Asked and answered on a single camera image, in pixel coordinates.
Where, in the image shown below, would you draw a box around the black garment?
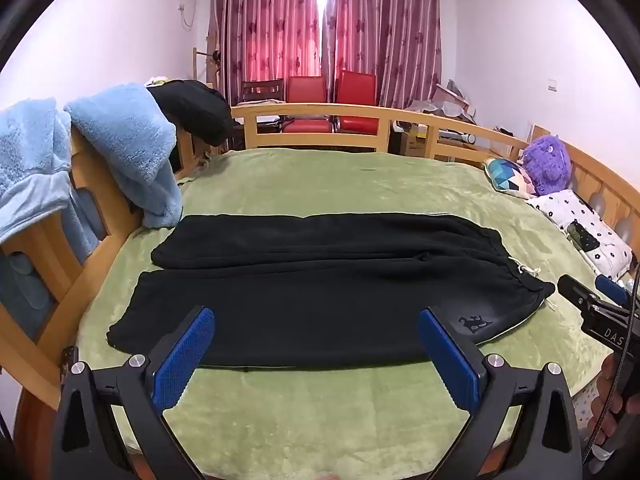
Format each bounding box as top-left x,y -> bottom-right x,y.
146,80 -> 235,146

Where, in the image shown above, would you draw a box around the cardboard box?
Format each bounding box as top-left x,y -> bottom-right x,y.
432,82 -> 471,117

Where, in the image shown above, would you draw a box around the black pants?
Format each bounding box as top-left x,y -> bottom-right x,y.
107,212 -> 557,372

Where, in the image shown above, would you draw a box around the light blue fleece garment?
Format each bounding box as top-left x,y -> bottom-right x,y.
0,97 -> 73,246
64,82 -> 184,229

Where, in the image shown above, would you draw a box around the person's right hand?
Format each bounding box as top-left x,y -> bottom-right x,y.
599,355 -> 640,453

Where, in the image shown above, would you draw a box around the wooden coat rack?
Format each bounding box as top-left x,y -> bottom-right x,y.
192,47 -> 224,92

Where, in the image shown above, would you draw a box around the black cable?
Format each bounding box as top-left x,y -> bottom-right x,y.
581,260 -> 640,467

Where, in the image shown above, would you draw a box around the red patterned curtain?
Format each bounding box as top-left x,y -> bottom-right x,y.
212,0 -> 327,107
322,0 -> 443,109

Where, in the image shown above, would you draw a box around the purple plush toy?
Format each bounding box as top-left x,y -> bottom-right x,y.
522,135 -> 572,196

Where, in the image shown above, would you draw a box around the green fleece blanket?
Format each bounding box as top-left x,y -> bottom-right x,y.
75,147 -> 621,480

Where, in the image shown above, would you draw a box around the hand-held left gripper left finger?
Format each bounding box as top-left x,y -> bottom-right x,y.
51,305 -> 217,480

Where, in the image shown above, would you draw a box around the geometric patterned pillow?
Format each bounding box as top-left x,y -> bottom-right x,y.
483,157 -> 539,197

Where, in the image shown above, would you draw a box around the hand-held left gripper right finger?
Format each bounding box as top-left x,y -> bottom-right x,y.
419,307 -> 583,480

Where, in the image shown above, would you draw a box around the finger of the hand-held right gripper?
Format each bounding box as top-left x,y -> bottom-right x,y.
557,274 -> 603,313
595,274 -> 632,307

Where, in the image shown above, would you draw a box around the dark wooden chair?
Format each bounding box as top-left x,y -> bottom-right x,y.
241,79 -> 286,107

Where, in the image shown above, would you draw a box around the white floral pillow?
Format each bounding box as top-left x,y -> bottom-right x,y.
527,190 -> 634,279

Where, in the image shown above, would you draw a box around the wooden bed frame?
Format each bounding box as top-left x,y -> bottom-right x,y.
0,102 -> 640,461

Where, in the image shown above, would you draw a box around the dark green pouch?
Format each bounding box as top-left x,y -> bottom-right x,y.
567,220 -> 601,252

